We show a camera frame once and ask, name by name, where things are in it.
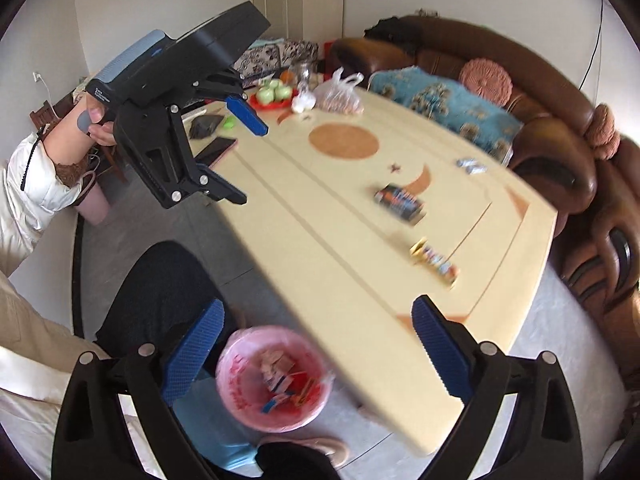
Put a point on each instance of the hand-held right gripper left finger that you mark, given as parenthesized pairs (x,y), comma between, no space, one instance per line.
(195,345)

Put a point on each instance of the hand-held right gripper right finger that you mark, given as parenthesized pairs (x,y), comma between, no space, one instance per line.
(440,347)

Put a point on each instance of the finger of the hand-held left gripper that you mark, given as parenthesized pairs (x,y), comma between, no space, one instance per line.
(247,115)
(217,185)

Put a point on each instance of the blue bin with pink bag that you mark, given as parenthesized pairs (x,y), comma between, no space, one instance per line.
(250,410)

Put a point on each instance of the person's left forearm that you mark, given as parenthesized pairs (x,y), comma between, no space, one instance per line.
(35,180)

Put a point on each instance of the person's left hand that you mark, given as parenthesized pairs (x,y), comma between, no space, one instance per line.
(102,132)

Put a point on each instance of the small green object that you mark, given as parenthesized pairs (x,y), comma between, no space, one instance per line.
(229,122)

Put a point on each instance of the green apple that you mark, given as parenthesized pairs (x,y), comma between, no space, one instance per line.
(266,96)
(284,92)
(270,83)

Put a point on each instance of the red plate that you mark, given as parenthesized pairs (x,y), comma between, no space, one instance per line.
(272,104)

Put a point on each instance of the smartphone with pink case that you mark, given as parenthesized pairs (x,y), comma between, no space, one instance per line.
(216,151)

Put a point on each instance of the dark grey pouch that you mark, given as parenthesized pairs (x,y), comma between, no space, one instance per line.
(206,126)

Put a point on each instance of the orange fruit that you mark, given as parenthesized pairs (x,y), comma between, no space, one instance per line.
(286,76)

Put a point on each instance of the white lumpy object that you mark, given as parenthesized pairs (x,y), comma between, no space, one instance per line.
(302,101)

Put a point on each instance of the black white patterned cloth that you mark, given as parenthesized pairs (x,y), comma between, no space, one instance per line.
(280,55)

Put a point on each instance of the person's left leg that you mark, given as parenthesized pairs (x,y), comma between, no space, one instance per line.
(160,285)

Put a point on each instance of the brown cardboard piece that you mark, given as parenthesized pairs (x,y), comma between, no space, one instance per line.
(276,365)

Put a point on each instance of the yellow colourful snack packet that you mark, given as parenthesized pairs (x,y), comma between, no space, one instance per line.
(435,261)

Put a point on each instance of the clear plastic bag of snacks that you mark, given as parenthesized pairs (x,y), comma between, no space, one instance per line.
(340,95)

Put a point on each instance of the blue white packet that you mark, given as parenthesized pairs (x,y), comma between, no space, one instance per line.
(276,402)

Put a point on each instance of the red orange packet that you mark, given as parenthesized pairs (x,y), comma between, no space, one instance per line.
(304,389)

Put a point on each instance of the pink plastic container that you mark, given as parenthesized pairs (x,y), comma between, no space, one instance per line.
(92,207)

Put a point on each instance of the cream oval table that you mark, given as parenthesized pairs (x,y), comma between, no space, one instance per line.
(350,220)

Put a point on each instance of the dark snack packet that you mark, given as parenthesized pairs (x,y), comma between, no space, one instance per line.
(400,204)

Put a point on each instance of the person's cream jacket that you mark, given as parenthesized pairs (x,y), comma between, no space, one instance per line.
(45,360)

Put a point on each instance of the dark wooden stand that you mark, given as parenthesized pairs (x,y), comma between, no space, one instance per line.
(60,110)

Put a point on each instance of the dark cloth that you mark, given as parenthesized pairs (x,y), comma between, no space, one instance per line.
(395,30)

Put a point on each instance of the silver wrapper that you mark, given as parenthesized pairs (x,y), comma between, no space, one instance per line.
(471,166)

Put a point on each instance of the blue patterned cushion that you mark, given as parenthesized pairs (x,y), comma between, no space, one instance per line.
(450,100)

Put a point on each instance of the pink round cushion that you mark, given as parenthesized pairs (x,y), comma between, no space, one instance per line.
(485,81)
(601,130)

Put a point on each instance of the brown leather sofa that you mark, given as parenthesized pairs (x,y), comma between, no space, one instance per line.
(575,135)

